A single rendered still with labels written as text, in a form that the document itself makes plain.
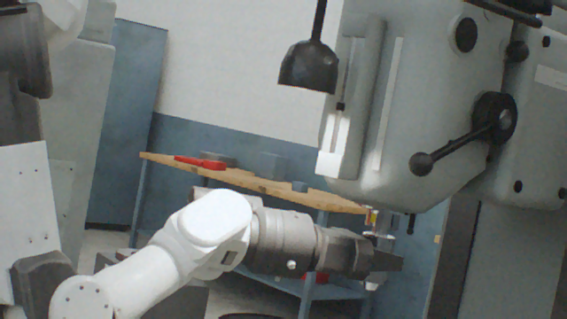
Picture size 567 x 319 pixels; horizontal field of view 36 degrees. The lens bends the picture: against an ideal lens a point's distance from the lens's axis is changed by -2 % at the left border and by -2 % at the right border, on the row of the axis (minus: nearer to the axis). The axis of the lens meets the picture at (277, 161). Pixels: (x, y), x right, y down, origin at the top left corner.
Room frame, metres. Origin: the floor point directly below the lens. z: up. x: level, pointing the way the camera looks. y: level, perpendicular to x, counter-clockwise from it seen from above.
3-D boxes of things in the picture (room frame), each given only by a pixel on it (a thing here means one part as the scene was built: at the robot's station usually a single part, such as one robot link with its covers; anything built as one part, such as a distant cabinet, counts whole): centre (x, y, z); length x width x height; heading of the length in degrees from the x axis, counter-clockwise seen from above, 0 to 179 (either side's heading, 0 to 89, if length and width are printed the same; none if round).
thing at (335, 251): (1.19, -0.07, 1.24); 0.13 x 0.12 x 0.10; 19
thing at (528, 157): (1.35, -0.30, 1.47); 0.24 x 0.19 x 0.26; 44
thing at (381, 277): (1.22, -0.16, 1.23); 0.05 x 0.05 x 0.06
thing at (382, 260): (1.19, -0.17, 1.24); 0.06 x 0.02 x 0.03; 109
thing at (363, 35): (1.14, -0.08, 1.45); 0.04 x 0.04 x 0.21; 44
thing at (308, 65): (1.09, -0.02, 1.47); 0.07 x 0.07 x 0.06
